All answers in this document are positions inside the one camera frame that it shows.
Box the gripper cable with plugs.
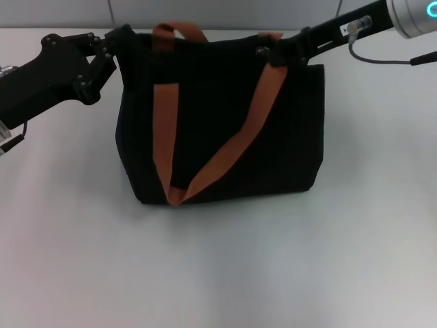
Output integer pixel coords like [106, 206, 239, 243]
[0, 64, 29, 157]
[346, 15, 437, 66]

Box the left gripper cable with plugs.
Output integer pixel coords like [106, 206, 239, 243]
[0, 64, 29, 157]

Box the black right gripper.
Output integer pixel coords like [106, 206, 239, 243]
[268, 0, 399, 68]

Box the black bag with orange straps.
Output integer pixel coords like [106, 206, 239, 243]
[104, 20, 325, 208]

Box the right gripper cable with plugs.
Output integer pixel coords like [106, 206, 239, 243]
[346, 15, 437, 66]

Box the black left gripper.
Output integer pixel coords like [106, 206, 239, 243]
[0, 29, 119, 130]

